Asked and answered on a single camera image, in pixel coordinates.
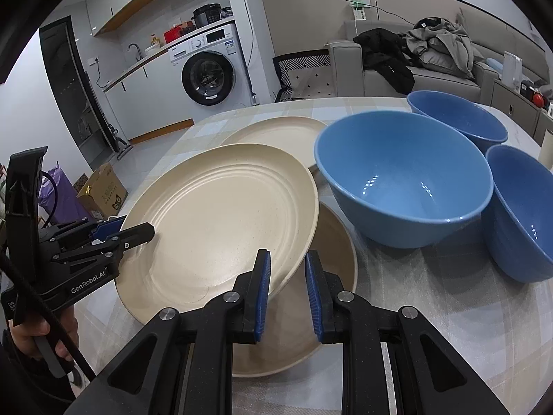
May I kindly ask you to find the person's left hand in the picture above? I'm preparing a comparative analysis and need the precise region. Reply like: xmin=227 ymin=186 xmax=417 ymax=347
xmin=9 ymin=307 xmax=79 ymax=360

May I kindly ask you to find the purple bag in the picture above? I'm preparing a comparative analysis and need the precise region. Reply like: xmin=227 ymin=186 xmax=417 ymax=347
xmin=38 ymin=162 xmax=89 ymax=225

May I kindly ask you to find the grey clothes pile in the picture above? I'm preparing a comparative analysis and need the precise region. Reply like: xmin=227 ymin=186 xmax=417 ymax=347
xmin=406 ymin=17 xmax=485 ymax=79

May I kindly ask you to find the grey sofa side cabinet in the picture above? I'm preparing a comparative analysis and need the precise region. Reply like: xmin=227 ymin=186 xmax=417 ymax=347
xmin=493 ymin=80 xmax=553 ymax=145

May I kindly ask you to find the cardboard box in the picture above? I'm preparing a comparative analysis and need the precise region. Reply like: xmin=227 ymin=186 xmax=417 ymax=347
xmin=77 ymin=163 xmax=129 ymax=217

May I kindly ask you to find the upright vacuum cleaner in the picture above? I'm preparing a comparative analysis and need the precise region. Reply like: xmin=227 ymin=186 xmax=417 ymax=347
xmin=106 ymin=123 xmax=132 ymax=154

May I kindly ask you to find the grey sofa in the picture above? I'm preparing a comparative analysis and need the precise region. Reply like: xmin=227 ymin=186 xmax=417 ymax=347
xmin=329 ymin=6 xmax=553 ymax=100

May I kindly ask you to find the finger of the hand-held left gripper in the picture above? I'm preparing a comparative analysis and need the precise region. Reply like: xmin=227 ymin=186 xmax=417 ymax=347
xmin=51 ymin=222 xmax=155 ymax=265
xmin=43 ymin=218 xmax=122 ymax=243

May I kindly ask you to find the cream cup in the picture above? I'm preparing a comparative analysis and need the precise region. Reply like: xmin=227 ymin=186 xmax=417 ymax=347
xmin=540 ymin=130 xmax=553 ymax=171

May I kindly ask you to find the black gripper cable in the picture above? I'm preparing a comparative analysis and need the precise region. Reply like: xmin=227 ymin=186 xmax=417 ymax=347
xmin=0 ymin=170 xmax=96 ymax=379

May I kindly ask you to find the black rice cooker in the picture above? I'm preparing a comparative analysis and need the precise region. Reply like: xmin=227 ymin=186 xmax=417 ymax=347
xmin=192 ymin=4 xmax=223 ymax=29

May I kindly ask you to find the beige checked tablecloth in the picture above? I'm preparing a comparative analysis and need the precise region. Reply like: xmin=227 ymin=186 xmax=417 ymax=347
xmin=73 ymin=97 xmax=553 ymax=415

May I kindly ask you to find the large cream plate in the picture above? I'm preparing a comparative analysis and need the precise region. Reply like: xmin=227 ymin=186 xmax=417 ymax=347
xmin=116 ymin=145 xmax=319 ymax=327

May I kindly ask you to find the white wall cabinet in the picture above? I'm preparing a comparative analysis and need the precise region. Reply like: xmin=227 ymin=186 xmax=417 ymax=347
xmin=85 ymin=0 xmax=157 ymax=37

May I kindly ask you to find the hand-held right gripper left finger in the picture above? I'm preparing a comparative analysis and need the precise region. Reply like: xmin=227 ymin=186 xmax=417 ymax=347
xmin=65 ymin=248 xmax=273 ymax=415

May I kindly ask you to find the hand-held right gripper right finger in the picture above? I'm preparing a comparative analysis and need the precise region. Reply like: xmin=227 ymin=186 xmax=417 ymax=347
xmin=305 ymin=250 xmax=510 ymax=415

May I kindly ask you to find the black jacket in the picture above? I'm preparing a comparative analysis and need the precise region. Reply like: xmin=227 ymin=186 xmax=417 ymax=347
xmin=353 ymin=28 xmax=415 ymax=93

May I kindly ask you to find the large blue bowl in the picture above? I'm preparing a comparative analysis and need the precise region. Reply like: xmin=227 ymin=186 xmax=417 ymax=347
xmin=314 ymin=110 xmax=494 ymax=249

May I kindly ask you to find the white tall appliance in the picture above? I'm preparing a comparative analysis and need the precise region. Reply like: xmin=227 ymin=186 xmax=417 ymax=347
xmin=503 ymin=51 xmax=523 ymax=92

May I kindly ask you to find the white green power strip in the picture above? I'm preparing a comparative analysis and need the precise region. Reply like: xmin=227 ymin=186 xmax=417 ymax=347
xmin=349 ymin=0 xmax=372 ymax=20

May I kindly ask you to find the white washing machine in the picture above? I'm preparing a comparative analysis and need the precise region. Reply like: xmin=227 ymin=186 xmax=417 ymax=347
xmin=168 ymin=24 xmax=253 ymax=107

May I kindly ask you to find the white kitchen base cabinet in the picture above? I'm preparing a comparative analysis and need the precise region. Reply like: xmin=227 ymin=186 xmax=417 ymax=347
xmin=103 ymin=45 xmax=195 ymax=141

